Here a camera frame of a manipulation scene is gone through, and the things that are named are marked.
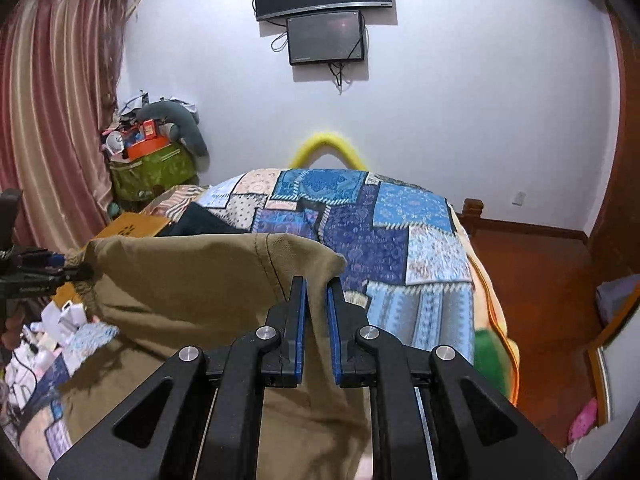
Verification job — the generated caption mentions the black monitor cable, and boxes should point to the black monitor cable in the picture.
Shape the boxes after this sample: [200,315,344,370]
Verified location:
[327,62,351,92]

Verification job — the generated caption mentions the wooden framed mirror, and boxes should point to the wooden framed mirror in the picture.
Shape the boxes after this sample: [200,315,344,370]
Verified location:
[586,280,640,426]

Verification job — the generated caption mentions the khaki pants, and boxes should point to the khaki pants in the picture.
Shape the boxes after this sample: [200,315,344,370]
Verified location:
[64,232,372,480]

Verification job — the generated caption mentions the white chargers and cables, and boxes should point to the white chargers and cables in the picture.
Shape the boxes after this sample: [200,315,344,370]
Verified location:
[20,300,93,361]

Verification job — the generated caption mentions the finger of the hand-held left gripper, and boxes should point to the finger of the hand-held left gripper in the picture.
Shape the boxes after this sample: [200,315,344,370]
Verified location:
[20,247,96,286]

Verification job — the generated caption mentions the wooden stool with cutouts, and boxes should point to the wooden stool with cutouts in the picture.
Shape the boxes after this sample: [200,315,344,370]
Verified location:
[94,212,173,240]

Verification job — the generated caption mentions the grey plush toy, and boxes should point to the grey plush toy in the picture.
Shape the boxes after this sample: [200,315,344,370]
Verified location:
[134,101,208,157]

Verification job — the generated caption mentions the pink striped curtain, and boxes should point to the pink striped curtain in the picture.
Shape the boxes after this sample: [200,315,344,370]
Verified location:
[0,0,126,251]

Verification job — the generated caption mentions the person's left hand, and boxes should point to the person's left hand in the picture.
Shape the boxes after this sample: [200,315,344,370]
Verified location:
[0,305,28,351]

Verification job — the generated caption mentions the small black wall monitor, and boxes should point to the small black wall monitor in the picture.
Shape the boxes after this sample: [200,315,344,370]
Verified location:
[286,10,366,66]

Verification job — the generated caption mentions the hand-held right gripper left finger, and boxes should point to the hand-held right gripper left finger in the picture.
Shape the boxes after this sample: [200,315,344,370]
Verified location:
[48,276,307,480]

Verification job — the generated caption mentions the orange box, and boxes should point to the orange box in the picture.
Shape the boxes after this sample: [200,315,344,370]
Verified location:
[122,132,173,161]

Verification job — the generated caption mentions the blue patchwork blanket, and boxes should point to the blue patchwork blanket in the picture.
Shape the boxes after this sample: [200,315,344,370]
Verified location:
[20,167,521,480]

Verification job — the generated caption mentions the yellow foam bed rail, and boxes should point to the yellow foam bed rail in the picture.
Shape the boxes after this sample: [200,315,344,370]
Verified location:
[287,131,368,170]

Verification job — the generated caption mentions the green cushion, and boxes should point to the green cushion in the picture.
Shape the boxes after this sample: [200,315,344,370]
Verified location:
[472,329,516,403]

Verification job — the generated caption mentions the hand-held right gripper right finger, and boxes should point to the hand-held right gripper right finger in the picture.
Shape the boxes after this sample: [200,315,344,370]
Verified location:
[327,277,580,480]

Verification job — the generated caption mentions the grey cloth bundle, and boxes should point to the grey cloth bundle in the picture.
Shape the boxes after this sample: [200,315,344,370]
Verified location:
[595,274,640,326]

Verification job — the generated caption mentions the green patterned storage bag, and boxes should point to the green patterned storage bag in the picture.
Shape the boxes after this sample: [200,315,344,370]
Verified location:
[109,144,197,211]

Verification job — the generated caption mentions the pink fluffy slipper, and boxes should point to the pink fluffy slipper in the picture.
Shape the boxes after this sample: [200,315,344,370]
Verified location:
[565,397,598,443]

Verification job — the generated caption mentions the wooden bed post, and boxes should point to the wooden bed post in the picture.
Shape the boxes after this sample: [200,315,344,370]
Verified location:
[457,199,485,238]

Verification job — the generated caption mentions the dark folded garment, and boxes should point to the dark folded garment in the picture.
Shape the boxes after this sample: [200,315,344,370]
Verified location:
[157,202,251,237]

